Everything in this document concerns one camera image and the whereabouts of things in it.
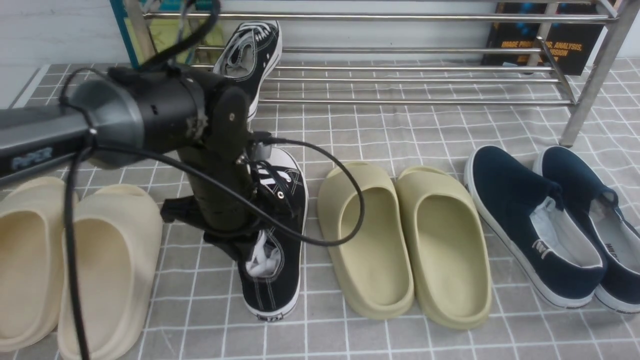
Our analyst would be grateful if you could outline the silver metal shoe rack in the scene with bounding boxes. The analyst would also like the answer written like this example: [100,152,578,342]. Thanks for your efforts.
[123,0,639,148]

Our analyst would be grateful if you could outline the olive foam slipper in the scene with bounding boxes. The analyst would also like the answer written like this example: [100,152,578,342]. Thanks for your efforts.
[317,161,415,320]
[395,166,492,330]

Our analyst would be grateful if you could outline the navy slip-on shoe right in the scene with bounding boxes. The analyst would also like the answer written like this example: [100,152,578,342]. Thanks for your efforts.
[533,146,640,315]

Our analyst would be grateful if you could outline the cream foam slipper far left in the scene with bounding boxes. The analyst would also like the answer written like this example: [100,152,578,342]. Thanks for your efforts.
[0,177,66,353]

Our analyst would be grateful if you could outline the navy slip-on shoe left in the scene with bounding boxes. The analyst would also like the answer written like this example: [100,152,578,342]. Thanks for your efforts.
[464,145,606,309]

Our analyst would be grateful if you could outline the black cable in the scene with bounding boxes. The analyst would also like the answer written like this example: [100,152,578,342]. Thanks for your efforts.
[59,0,366,360]

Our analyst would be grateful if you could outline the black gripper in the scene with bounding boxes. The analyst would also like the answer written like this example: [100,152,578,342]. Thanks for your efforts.
[160,146,259,264]

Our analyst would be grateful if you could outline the olive foam slipper left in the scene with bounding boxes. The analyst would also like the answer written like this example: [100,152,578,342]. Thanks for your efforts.
[317,161,415,320]

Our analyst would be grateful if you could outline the black canvas sneaker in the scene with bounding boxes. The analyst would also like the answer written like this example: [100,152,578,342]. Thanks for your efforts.
[211,20,282,124]
[238,147,309,322]

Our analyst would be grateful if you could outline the black book orange text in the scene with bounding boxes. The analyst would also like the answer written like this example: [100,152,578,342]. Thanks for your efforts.
[481,2,604,76]

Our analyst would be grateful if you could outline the navy slip-on shoe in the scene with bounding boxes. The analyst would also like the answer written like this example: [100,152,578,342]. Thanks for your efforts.
[533,146,640,315]
[464,145,606,309]

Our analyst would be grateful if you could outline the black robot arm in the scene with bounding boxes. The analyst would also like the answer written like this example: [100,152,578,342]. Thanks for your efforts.
[1,67,263,262]

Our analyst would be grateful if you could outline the olive foam slipper right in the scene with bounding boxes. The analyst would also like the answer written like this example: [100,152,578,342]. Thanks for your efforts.
[395,166,492,330]

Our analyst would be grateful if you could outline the cream foam slipper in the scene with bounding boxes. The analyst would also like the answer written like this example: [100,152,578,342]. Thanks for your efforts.
[0,177,66,353]
[73,184,163,360]

